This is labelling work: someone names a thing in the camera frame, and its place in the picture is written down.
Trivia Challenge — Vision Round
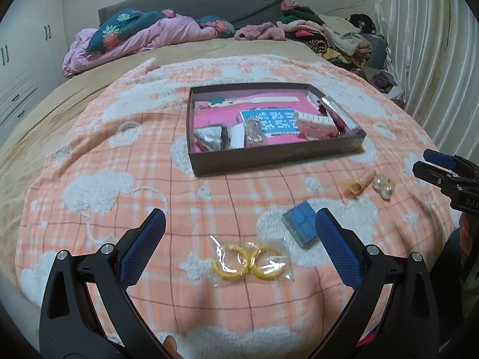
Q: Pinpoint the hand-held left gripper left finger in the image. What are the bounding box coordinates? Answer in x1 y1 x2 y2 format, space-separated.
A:
39 208 178 359

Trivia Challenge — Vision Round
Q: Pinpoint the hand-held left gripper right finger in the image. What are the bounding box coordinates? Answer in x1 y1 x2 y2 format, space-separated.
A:
315 208 442 359

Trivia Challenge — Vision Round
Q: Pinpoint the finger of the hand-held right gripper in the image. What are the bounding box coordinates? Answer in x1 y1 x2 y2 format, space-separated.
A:
424 149 456 170
413 160 450 188

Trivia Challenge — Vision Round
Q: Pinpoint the small blue box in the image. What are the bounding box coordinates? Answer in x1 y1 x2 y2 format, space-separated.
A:
281 201 319 249

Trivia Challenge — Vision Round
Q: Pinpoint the orange cone shell ornament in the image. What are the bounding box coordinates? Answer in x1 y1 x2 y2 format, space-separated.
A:
340 169 377 197

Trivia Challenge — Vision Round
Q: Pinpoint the yellow hoop earrings bag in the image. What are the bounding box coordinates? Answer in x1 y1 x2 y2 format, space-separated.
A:
210 234 294 288

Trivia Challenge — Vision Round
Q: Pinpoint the red strap wristwatch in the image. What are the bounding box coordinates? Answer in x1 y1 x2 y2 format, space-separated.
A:
299 121 341 141

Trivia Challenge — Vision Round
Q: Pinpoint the clear bag of silver earrings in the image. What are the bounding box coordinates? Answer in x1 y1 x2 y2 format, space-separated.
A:
194 124 230 153

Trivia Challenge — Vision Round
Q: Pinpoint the dark cardboard box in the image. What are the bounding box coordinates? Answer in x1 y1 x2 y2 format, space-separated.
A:
186 82 366 176

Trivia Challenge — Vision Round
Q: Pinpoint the white hair clip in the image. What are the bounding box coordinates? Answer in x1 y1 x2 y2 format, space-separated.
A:
294 111 334 126

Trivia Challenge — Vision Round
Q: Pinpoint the sparkly silver hair clip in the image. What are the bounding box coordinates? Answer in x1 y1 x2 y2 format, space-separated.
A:
244 117 266 143

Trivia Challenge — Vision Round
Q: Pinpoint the person's left hand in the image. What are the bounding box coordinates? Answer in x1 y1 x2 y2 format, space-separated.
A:
162 334 180 354

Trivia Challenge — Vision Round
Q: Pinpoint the peach cloud blanket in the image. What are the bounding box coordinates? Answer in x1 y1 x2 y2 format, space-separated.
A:
15 57 465 359

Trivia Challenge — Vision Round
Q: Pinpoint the dark cloth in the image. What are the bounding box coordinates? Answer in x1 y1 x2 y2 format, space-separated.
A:
430 213 479 307

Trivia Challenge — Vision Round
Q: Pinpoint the white curtain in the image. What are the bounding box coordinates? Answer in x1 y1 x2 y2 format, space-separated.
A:
374 0 479 158

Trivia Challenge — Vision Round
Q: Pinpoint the red printed cloth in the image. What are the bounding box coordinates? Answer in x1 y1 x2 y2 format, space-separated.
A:
355 323 380 348

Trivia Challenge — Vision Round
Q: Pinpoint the pink printed book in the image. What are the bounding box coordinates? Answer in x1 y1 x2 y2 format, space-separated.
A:
192 92 330 150

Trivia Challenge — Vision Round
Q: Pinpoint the pile of clothes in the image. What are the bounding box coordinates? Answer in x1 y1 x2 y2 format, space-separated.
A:
235 0 407 100

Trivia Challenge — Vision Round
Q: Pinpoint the beige bedsheet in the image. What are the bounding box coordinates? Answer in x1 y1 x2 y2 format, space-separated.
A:
0 37 319 195

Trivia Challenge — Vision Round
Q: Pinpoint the pink quilt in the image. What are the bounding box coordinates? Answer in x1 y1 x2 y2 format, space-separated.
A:
62 14 240 77

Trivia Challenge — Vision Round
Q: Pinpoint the white wardrobe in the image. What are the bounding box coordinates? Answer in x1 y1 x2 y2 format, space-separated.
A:
0 0 68 135

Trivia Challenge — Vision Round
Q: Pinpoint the teal floral pillow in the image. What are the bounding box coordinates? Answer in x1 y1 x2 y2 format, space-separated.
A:
85 7 236 53

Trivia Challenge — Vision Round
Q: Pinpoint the grey headboard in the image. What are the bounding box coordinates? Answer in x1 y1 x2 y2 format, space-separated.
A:
98 0 289 27

